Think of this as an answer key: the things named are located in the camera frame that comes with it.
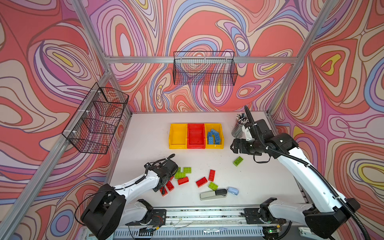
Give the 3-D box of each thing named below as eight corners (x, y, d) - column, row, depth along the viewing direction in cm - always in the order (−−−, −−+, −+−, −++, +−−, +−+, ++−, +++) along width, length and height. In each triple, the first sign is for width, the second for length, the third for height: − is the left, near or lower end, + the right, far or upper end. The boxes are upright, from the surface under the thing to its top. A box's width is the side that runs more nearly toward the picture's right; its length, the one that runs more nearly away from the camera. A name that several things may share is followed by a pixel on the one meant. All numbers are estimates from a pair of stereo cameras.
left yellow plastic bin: (168, 150, 100) (166, 144, 94) (170, 129, 111) (169, 123, 106) (187, 150, 100) (186, 144, 94) (187, 129, 111) (187, 123, 106)
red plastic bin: (187, 152, 99) (186, 145, 93) (188, 130, 111) (187, 123, 105) (205, 152, 99) (206, 145, 93) (204, 130, 111) (204, 123, 105)
